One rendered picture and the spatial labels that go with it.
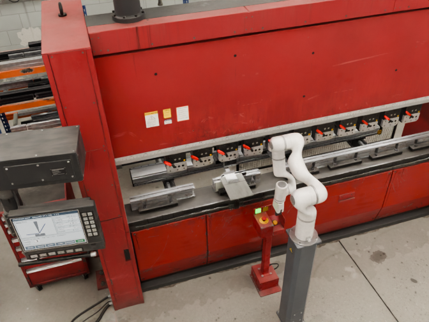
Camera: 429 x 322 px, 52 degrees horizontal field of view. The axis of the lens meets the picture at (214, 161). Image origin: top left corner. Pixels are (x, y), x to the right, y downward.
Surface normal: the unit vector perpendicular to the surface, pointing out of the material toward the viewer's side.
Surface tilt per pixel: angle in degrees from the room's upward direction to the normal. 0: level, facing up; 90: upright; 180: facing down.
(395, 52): 90
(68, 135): 0
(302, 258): 90
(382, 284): 0
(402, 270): 0
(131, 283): 90
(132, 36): 90
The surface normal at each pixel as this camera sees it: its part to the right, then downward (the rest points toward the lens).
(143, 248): 0.30, 0.59
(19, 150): -0.02, -0.78
